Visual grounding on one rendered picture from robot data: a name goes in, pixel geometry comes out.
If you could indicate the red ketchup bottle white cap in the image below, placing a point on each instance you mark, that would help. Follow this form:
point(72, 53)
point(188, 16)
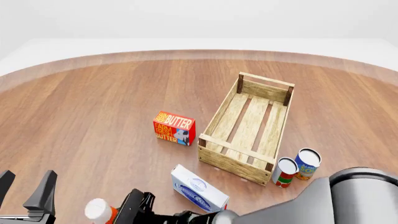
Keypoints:
point(98, 210)

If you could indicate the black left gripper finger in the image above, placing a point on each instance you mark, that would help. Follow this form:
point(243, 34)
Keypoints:
point(45, 193)
point(6, 184)

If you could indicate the tomato print tin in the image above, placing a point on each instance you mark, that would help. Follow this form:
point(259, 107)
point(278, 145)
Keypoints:
point(284, 173)

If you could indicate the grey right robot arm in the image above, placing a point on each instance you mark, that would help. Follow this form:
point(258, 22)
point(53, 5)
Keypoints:
point(326, 203)

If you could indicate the blue alphabet soup tin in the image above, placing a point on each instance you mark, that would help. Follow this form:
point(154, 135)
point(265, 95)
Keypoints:
point(307, 164)

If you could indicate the wooden slat tray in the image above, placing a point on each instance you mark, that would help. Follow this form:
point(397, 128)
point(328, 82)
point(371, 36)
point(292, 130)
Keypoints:
point(245, 130)

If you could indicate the red butter box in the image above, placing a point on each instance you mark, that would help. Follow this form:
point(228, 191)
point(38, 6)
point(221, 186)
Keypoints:
point(174, 130)

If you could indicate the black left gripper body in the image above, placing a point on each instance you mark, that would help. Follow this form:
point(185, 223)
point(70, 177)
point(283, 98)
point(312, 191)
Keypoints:
point(18, 219)

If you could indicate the white and blue box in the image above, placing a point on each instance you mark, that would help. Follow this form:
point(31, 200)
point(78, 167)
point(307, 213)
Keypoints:
point(199, 190)

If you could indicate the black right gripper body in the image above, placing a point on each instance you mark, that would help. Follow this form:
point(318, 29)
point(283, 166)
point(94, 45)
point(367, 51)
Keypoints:
point(132, 207)

